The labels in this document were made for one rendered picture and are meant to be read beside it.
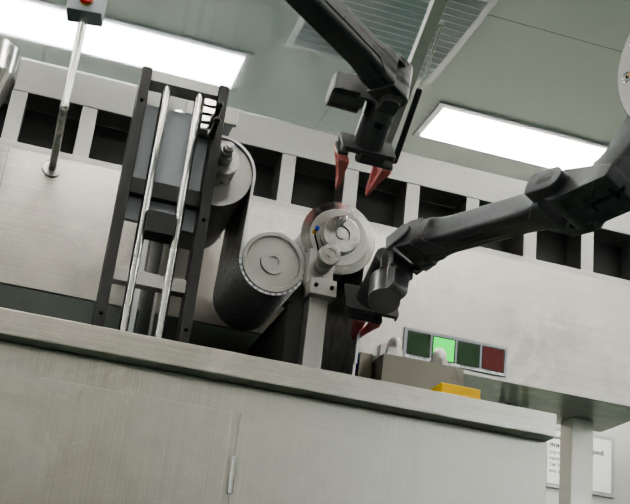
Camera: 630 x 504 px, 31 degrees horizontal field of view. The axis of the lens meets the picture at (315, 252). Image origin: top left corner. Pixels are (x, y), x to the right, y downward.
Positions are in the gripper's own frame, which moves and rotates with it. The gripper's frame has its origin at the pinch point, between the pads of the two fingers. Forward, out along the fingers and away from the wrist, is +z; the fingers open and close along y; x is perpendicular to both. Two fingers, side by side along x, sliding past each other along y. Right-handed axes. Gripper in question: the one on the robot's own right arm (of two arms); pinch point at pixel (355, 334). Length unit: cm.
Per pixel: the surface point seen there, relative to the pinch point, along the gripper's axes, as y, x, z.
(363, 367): 1.8, -6.1, 2.2
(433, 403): 4.3, -32.5, -17.4
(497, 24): 82, 213, 25
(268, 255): -19.0, 8.7, -7.4
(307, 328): -11.1, -5.7, -4.2
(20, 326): -60, -33, -17
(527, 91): 112, 232, 57
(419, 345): 24.2, 24.4, 20.6
